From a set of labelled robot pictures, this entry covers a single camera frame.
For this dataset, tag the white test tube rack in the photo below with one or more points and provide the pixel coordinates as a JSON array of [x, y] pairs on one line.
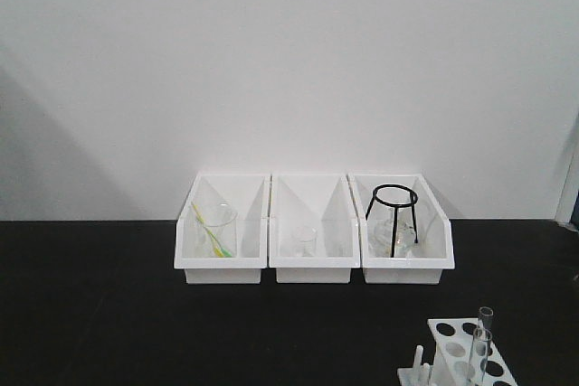
[[453, 338]]

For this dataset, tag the glass test tube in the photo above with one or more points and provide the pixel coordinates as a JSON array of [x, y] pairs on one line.
[[485, 320], [476, 365]]

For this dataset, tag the white middle storage bin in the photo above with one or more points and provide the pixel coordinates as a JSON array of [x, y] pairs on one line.
[[321, 201]]

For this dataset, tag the white storage bin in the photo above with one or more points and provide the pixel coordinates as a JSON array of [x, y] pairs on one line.
[[321, 201], [249, 195], [434, 251]]

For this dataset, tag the small glass beaker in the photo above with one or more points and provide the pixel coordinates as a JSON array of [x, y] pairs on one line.
[[304, 241]]

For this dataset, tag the white left storage bin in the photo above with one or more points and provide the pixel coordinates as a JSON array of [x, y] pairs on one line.
[[249, 195]]

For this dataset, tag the large glass beaker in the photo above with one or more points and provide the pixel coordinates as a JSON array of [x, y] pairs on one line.
[[221, 220]]

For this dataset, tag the yellow green stirring stick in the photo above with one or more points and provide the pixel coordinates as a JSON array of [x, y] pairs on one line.
[[219, 250]]

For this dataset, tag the black metal tripod stand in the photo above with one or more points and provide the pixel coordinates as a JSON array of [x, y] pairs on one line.
[[398, 200]]

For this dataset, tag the white right storage bin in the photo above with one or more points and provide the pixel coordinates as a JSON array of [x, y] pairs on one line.
[[434, 251]]

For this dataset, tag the clear glass flask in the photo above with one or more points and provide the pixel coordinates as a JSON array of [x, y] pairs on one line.
[[387, 242]]

